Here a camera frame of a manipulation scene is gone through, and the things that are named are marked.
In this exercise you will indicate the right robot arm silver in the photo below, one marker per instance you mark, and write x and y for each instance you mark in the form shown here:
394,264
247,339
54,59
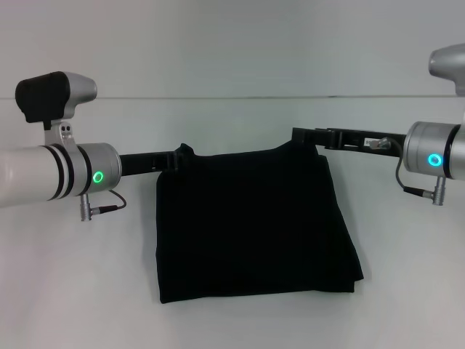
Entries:
432,151

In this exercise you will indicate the black t-shirt with white print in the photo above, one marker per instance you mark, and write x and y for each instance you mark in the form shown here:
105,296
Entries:
254,225

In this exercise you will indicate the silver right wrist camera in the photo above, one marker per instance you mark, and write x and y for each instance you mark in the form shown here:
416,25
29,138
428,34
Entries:
448,65

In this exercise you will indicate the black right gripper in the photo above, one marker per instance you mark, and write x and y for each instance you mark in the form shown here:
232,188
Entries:
367,141

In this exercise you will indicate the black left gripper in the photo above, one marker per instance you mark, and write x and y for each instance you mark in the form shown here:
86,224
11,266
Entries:
145,163

